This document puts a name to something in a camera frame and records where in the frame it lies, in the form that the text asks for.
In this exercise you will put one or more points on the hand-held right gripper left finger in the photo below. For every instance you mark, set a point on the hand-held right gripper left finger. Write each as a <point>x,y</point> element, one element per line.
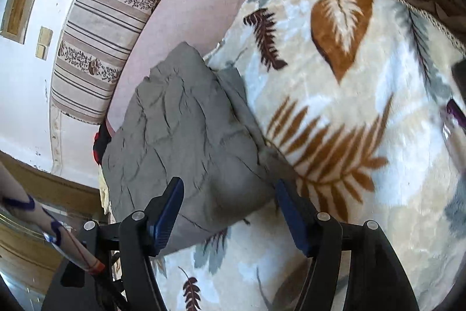
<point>167,220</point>

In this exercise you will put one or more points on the pale yellow cloth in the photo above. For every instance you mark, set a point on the pale yellow cloth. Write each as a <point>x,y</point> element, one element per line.
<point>105,194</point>

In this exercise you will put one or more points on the black cloth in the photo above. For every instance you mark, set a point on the black cloth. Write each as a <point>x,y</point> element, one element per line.
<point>105,139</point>

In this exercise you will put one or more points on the wooden glass cabinet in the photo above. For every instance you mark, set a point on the wooden glass cabinet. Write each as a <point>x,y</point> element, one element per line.
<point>54,187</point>

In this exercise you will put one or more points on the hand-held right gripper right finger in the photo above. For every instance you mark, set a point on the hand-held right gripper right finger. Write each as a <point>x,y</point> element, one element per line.
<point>295,220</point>

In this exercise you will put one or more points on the pink bolster with brown ends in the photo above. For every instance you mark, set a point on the pink bolster with brown ends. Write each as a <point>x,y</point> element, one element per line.
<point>189,5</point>

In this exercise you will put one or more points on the small beige wall plate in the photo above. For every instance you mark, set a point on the small beige wall plate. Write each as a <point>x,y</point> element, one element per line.
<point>44,43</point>

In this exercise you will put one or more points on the red cloth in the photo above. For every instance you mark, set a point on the red cloth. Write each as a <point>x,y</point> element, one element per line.
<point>97,150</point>

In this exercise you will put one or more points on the grey hooded puffer jacket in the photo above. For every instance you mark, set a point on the grey hooded puffer jacket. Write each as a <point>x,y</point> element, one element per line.
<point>182,136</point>

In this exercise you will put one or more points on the long striped floral cushion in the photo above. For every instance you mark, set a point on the long striped floral cushion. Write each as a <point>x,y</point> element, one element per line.
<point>109,16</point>

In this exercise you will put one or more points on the beige wall frame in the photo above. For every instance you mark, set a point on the beige wall frame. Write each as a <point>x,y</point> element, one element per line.
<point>18,12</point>

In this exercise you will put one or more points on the leaf print fleece blanket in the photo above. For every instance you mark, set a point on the leaf print fleece blanket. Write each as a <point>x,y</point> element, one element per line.
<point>364,107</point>

